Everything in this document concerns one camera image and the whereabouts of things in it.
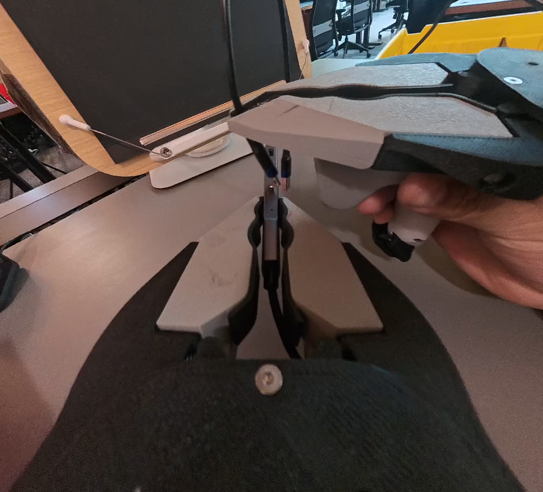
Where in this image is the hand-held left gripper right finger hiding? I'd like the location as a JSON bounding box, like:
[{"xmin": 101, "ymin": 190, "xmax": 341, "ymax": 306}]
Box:
[{"xmin": 282, "ymin": 199, "xmax": 384, "ymax": 345}]

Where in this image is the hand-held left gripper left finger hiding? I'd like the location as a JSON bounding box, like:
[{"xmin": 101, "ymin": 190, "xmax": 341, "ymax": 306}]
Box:
[{"xmin": 157, "ymin": 199, "xmax": 260, "ymax": 344}]

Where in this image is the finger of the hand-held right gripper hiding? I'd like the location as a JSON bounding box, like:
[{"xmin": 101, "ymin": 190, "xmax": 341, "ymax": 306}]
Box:
[
  {"xmin": 227, "ymin": 87, "xmax": 515, "ymax": 171},
  {"xmin": 242, "ymin": 61, "xmax": 459, "ymax": 112}
]

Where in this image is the yellow plastic bin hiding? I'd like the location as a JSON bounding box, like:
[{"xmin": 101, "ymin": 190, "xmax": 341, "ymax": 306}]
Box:
[{"xmin": 377, "ymin": 12, "xmax": 543, "ymax": 61}]

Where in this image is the grey usb hub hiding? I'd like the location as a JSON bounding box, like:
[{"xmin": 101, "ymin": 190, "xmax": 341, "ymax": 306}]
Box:
[{"xmin": 260, "ymin": 185, "xmax": 286, "ymax": 291}]

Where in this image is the black usb-c cable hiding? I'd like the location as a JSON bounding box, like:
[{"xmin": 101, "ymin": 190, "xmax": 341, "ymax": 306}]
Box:
[{"xmin": 218, "ymin": 0, "xmax": 295, "ymax": 192}]

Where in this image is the person's right hand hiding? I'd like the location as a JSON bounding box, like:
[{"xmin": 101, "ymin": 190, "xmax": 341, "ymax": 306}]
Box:
[{"xmin": 357, "ymin": 174, "xmax": 543, "ymax": 310}]

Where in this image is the blue and black device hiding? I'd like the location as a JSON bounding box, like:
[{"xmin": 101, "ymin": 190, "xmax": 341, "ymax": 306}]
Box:
[{"xmin": 0, "ymin": 252, "xmax": 23, "ymax": 311}]

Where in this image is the black monitor screen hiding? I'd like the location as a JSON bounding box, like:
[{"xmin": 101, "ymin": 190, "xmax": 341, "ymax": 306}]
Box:
[{"xmin": 0, "ymin": 0, "xmax": 294, "ymax": 163}]

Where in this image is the black board on stand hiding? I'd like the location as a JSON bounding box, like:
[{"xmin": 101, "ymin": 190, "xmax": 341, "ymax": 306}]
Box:
[{"xmin": 0, "ymin": 0, "xmax": 313, "ymax": 179}]

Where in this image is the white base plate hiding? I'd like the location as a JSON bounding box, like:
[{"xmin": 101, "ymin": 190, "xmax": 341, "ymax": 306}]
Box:
[{"xmin": 149, "ymin": 139, "xmax": 256, "ymax": 190}]

